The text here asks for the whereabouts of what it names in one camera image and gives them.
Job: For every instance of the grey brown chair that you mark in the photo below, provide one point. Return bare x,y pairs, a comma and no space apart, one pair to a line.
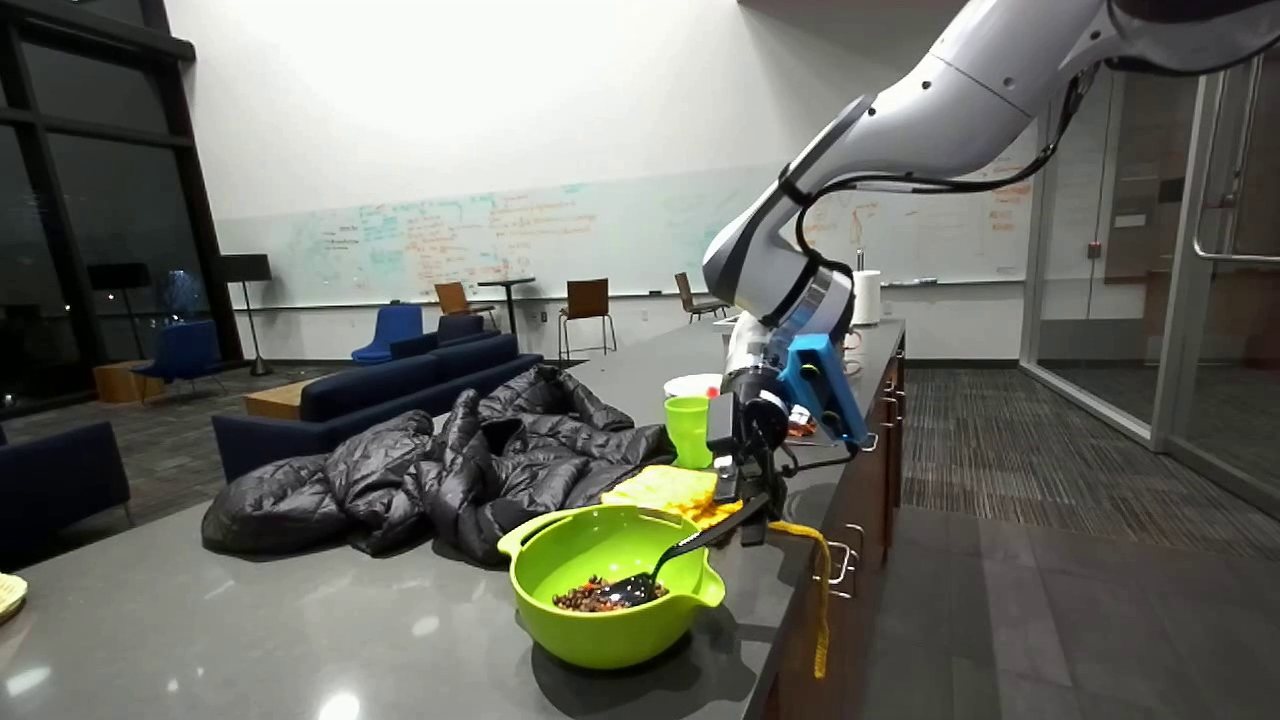
689,299

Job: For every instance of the small round high table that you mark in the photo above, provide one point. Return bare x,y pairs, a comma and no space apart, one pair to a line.
511,280

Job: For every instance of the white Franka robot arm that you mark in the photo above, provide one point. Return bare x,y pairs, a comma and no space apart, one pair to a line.
934,112

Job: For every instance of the bright blue chair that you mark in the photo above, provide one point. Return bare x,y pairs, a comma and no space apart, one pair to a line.
389,328

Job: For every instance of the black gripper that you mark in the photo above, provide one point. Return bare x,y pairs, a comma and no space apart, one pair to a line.
761,423

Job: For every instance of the black music stand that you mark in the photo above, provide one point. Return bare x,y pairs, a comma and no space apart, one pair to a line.
246,267

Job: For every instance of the cream shallow plate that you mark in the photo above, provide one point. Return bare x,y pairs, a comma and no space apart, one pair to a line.
9,592

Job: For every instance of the long wall whiteboard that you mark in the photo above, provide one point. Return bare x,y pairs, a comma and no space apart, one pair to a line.
533,235

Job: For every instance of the dark wooden counter cabinet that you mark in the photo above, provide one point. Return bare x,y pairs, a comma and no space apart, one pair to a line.
852,574

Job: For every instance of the white plate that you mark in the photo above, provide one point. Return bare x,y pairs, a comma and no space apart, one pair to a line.
693,384

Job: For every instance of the small wooden box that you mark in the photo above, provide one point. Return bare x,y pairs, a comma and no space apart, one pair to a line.
120,383

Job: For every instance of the green plastic cup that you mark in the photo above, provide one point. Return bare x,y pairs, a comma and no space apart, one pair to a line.
689,433

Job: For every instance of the blue wrist camera box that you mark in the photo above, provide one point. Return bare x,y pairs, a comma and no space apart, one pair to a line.
823,384

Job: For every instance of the lime green mixing bowl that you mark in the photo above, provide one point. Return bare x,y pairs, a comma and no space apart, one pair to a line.
604,642

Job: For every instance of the black spoon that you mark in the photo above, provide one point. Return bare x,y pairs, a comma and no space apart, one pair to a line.
693,541

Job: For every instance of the long navy blue sofa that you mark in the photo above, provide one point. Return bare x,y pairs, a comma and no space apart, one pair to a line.
384,384

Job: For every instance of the dark navy couch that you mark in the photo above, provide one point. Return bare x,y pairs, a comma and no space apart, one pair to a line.
62,484

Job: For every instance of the black framed window wall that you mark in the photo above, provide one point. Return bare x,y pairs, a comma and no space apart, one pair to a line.
103,203

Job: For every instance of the blue armchair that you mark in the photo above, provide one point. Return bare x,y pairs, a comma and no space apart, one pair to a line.
184,342

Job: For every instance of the orange wooden chair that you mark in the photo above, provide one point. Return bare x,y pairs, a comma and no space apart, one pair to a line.
454,299

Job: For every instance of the black puffer jacket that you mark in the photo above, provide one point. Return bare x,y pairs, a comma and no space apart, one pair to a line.
401,483

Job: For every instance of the brown food bits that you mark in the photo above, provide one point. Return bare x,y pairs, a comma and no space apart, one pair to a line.
586,592

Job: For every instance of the light wooden side table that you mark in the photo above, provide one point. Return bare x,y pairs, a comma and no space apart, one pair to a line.
277,397

